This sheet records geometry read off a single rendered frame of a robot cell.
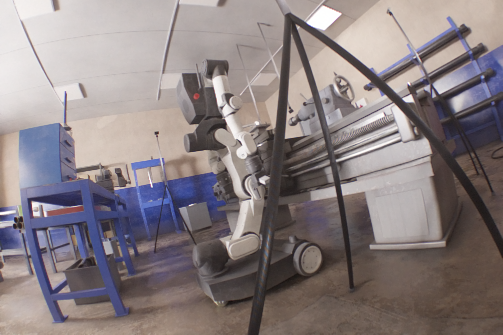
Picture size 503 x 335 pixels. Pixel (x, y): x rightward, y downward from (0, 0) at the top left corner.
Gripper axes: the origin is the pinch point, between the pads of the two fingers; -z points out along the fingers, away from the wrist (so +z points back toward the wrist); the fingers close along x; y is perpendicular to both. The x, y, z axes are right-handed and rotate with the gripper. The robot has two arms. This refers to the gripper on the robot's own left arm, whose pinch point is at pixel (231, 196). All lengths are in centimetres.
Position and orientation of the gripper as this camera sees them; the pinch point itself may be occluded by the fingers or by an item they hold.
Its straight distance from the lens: 157.4
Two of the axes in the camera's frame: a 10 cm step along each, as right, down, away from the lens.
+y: -4.8, 3.0, 8.2
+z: -4.2, -9.0, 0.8
